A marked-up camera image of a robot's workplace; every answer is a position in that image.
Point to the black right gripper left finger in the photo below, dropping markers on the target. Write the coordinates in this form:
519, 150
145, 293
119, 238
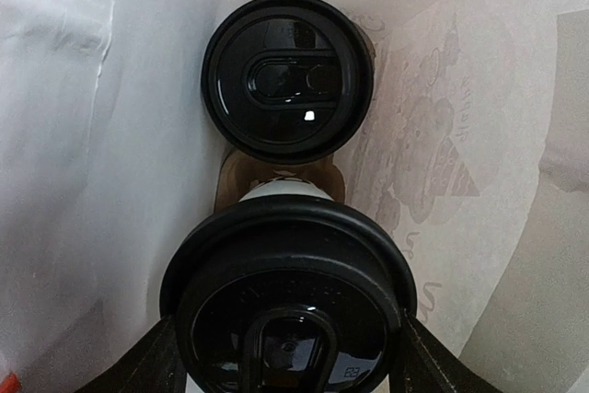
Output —
152, 365

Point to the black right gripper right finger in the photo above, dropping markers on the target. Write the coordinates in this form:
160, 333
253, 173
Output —
424, 365

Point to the black cup lid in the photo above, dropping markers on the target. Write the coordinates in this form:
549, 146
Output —
288, 294
288, 81

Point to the cardboard cup carrier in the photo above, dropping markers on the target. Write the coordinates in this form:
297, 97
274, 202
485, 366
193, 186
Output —
240, 173

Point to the white paper bag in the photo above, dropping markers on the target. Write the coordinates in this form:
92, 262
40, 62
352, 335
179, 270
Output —
473, 157

